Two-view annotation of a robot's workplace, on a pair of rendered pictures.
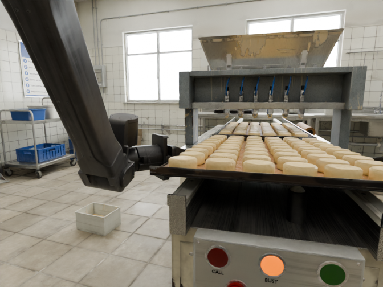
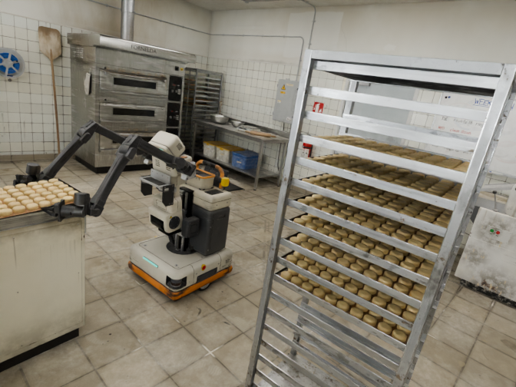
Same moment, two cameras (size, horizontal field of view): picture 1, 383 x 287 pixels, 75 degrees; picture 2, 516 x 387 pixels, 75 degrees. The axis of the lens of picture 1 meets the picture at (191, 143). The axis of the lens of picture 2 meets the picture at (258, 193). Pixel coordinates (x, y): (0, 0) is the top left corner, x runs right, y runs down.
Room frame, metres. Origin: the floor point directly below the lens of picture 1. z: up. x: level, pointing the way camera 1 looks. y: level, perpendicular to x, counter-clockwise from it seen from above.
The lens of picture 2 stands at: (1.65, 1.55, 1.66)
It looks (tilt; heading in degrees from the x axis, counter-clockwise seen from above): 17 degrees down; 202
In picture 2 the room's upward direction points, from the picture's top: 9 degrees clockwise
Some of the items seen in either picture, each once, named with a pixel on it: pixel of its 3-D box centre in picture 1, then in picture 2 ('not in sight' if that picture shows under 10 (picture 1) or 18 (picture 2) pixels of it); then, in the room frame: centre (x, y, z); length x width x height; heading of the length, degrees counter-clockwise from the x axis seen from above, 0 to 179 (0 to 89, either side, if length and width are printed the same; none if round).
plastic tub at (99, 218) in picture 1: (98, 218); not in sight; (1.99, 0.78, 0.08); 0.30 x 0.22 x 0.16; 69
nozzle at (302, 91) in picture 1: (302, 97); not in sight; (1.04, -0.45, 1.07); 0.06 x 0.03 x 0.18; 166
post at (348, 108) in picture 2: not in sight; (320, 232); (-0.06, 1.27, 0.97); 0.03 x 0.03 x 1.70; 76
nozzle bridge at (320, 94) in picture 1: (261, 110); not in sight; (1.19, -0.33, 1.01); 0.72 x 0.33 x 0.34; 76
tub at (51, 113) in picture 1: (47, 111); not in sight; (3.94, 2.25, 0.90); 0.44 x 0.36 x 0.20; 80
